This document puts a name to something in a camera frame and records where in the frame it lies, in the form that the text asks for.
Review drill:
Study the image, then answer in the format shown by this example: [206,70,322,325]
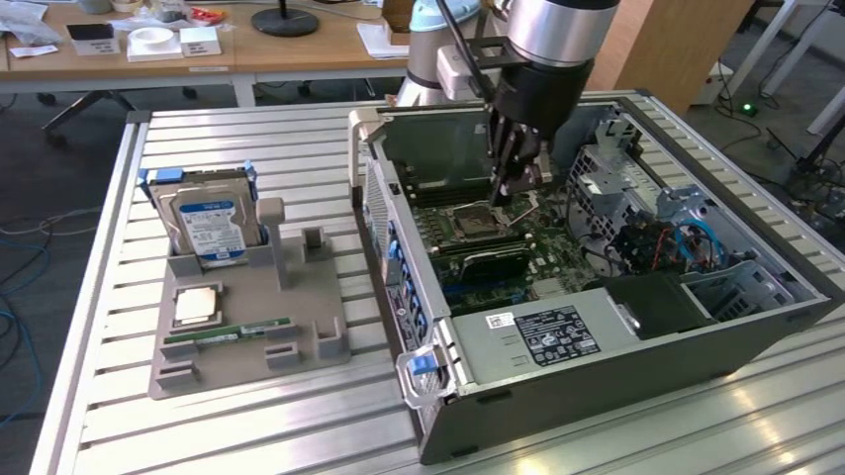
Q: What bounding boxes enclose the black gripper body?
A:
[493,57,597,138]

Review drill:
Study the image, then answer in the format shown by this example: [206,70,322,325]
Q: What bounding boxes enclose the black green graphics card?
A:
[457,245,533,286]

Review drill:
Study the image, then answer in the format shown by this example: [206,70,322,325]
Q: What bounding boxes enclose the metal socket cover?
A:
[501,187,543,225]

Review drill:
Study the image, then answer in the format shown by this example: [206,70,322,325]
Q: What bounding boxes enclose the black RAM slot bank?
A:
[429,230,537,258]
[400,170,505,208]

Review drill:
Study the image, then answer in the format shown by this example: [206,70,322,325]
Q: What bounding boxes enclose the perforated metal disk bay cage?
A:
[565,117,669,248]

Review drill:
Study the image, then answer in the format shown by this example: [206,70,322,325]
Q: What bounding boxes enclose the CPU socket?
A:
[448,200,508,243]

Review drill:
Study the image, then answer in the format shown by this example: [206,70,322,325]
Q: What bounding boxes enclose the green motherboard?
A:
[396,165,604,318]

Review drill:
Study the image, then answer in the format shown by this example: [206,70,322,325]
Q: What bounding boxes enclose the wooden cabinet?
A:
[591,0,759,113]

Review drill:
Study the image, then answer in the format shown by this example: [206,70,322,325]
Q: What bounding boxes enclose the white device with red dot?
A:
[699,63,736,108]

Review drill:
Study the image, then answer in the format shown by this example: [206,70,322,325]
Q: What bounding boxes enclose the white paper stack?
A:
[356,19,413,60]

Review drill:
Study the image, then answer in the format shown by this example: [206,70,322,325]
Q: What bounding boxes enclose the brown cardboard box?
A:
[382,0,416,46]

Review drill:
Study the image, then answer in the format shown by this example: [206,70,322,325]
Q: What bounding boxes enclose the wooden desk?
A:
[234,0,596,108]
[0,0,260,108]

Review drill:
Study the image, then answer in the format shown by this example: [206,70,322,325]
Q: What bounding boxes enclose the grey power supply unit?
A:
[448,288,644,387]

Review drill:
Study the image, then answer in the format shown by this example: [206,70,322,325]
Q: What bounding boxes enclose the black tripod stand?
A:
[765,91,845,209]

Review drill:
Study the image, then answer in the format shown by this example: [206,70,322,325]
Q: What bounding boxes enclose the black round lamp base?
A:
[250,0,321,39]

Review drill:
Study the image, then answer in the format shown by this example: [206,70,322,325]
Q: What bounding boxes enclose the blue case latch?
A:
[406,351,438,380]

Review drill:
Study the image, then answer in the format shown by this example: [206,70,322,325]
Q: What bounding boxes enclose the dark grey open PC case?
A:
[346,96,835,467]

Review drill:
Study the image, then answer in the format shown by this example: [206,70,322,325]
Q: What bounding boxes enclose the hard disk with blue carrier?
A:
[137,160,261,272]

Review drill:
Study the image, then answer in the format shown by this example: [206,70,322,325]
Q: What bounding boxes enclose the grey parts rack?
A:
[146,196,352,402]

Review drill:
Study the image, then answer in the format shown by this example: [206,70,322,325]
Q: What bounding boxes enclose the white labelled box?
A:
[179,26,223,58]

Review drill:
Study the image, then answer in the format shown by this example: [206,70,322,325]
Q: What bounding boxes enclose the silver CPU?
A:
[173,288,221,328]

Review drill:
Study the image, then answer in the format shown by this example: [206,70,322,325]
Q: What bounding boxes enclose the flat white box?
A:
[125,39,186,64]

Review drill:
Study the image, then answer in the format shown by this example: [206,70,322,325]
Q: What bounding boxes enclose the bag with dark contents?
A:
[155,0,190,24]

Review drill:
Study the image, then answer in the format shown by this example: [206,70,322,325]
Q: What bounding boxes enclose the black chair base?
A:
[39,88,141,145]

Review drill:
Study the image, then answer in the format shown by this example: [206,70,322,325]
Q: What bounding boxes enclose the black topped white box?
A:
[65,22,122,56]

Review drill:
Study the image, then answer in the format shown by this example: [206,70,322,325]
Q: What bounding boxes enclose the crumpled clear plastic bag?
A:
[0,2,65,47]

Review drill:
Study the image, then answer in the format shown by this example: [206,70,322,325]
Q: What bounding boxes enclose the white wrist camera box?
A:
[438,47,492,100]

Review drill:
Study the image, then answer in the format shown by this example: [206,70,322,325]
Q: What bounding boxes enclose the black camera cable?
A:
[433,0,494,98]

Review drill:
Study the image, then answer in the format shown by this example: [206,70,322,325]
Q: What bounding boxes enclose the black wire bundle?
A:
[580,222,681,278]

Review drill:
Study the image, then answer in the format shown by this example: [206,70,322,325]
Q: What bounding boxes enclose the red wire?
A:
[652,225,669,272]

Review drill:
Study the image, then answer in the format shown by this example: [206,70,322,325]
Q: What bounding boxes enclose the blue wire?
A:
[676,217,732,273]

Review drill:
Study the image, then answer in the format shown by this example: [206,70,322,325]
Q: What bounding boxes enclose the metal disk bay bracket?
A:
[679,257,801,323]

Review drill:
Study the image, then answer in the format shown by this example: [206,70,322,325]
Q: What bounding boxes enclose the white desk frame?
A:
[723,0,845,135]

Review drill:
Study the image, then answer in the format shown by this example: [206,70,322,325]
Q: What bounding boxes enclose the white floor cable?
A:
[0,207,101,238]

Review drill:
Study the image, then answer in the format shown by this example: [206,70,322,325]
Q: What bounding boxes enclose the blue floor cable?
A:
[0,237,54,427]

